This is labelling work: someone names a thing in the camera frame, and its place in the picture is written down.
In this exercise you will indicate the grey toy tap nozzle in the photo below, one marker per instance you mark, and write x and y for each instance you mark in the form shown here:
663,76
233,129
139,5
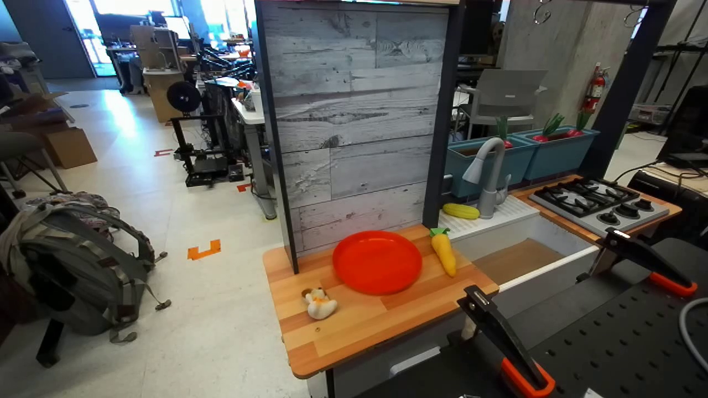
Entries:
492,193

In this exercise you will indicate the red plastic plate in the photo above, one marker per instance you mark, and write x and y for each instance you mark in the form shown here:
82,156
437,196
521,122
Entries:
377,262

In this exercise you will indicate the grey wood pattern back panel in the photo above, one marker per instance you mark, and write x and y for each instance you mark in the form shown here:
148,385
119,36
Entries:
356,97

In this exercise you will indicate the small white orange plush toy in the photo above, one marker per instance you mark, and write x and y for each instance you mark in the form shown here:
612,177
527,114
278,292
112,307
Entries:
320,303

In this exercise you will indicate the yellow toy banana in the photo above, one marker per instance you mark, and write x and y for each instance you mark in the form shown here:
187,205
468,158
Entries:
461,210

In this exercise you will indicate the wooden toy kitchen counter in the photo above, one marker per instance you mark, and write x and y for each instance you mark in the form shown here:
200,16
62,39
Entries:
362,322

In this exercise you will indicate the black equipment stand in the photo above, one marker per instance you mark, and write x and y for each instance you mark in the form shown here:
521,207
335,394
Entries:
212,160

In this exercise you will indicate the white toy sink basin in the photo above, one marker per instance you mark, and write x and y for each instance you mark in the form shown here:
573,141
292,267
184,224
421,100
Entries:
523,254

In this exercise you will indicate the orange floor tape marker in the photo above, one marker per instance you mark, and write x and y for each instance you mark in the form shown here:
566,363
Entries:
198,254

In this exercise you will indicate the black orange clamp near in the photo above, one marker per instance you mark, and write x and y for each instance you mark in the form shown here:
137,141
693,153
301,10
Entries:
519,371

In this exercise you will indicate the black orange clamp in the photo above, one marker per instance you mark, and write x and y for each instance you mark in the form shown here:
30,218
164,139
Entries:
519,371
616,247

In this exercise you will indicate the right blue storage bin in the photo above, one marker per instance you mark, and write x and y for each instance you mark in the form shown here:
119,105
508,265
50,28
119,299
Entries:
558,156

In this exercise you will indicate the toy stove top burners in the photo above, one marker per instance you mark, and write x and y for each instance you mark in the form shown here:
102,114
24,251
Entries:
597,207

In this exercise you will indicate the red fire extinguisher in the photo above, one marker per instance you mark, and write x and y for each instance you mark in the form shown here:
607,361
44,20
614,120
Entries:
592,97

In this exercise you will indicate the black orange clamp far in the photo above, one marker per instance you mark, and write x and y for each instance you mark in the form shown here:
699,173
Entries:
616,247

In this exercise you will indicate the cardboard box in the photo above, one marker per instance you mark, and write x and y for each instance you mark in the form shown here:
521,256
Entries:
69,146

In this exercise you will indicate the grey backpack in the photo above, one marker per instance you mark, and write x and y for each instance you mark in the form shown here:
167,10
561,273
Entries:
82,265

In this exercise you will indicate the black perforated mounting board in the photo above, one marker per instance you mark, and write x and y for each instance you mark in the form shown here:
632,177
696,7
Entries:
616,338

